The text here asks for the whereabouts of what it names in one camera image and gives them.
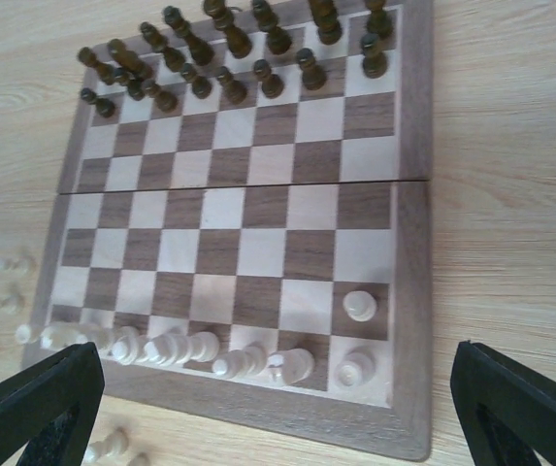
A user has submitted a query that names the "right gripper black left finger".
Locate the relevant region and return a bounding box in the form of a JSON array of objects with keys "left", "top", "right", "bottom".
[{"left": 0, "top": 342, "right": 105, "bottom": 465}]

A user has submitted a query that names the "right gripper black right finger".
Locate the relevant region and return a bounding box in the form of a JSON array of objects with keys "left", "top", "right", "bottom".
[{"left": 451, "top": 341, "right": 556, "bottom": 465}]

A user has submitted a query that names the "light wooden chess piece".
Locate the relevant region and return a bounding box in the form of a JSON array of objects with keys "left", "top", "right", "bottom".
[
  {"left": 335, "top": 351, "right": 376, "bottom": 389},
  {"left": 111, "top": 326, "right": 148, "bottom": 365},
  {"left": 82, "top": 427, "right": 129, "bottom": 465},
  {"left": 267, "top": 348, "right": 314, "bottom": 386},
  {"left": 212, "top": 344, "right": 268, "bottom": 380},
  {"left": 15, "top": 323, "right": 44, "bottom": 345},
  {"left": 343, "top": 290, "right": 377, "bottom": 322},
  {"left": 40, "top": 322, "right": 114, "bottom": 352},
  {"left": 0, "top": 287, "right": 25, "bottom": 315},
  {"left": 144, "top": 332, "right": 220, "bottom": 366}
]

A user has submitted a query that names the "wooden chess board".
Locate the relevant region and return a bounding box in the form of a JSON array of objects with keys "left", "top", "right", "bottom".
[{"left": 28, "top": 1, "right": 433, "bottom": 461}]

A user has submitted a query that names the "dark wooden chess piece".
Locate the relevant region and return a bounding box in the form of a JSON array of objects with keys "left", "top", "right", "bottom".
[
  {"left": 360, "top": 33, "right": 388, "bottom": 79},
  {"left": 203, "top": 0, "right": 252, "bottom": 59},
  {"left": 251, "top": 0, "right": 292, "bottom": 55},
  {"left": 296, "top": 48, "right": 327, "bottom": 90},
  {"left": 216, "top": 66, "right": 247, "bottom": 105},
  {"left": 139, "top": 21, "right": 186, "bottom": 73},
  {"left": 80, "top": 87, "right": 115, "bottom": 118},
  {"left": 309, "top": 0, "right": 343, "bottom": 45},
  {"left": 77, "top": 47, "right": 115, "bottom": 85},
  {"left": 253, "top": 59, "right": 284, "bottom": 99},
  {"left": 364, "top": 0, "right": 393, "bottom": 40},
  {"left": 162, "top": 6, "right": 214, "bottom": 66},
  {"left": 180, "top": 62, "right": 213, "bottom": 99},
  {"left": 107, "top": 38, "right": 153, "bottom": 80}
]

